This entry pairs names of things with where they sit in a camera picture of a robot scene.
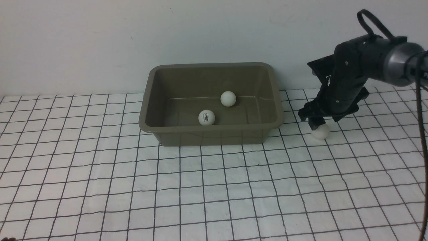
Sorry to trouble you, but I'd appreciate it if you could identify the white black-grid tablecloth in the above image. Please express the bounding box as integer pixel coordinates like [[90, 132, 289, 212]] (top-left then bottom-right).
[[0, 87, 425, 241]]

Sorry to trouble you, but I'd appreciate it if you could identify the white table-tennis ball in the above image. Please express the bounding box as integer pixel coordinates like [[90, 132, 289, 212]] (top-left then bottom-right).
[[220, 91, 237, 108], [198, 110, 215, 126], [311, 124, 330, 140]]

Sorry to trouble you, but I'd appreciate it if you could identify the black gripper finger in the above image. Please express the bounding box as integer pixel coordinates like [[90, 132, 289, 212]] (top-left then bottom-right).
[[308, 116, 325, 130]]

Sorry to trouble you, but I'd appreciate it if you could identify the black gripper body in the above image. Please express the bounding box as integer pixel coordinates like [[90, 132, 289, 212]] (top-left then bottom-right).
[[298, 72, 368, 121]]

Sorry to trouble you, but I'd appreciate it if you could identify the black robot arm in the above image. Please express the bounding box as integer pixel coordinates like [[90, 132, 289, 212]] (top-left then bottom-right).
[[298, 9, 427, 130]]

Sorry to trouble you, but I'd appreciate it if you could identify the black cable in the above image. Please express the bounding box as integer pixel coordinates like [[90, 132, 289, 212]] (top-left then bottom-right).
[[414, 50, 428, 241]]

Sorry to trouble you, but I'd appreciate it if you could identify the olive green plastic bin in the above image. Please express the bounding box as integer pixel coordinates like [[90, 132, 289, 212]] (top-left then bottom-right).
[[139, 62, 284, 146]]

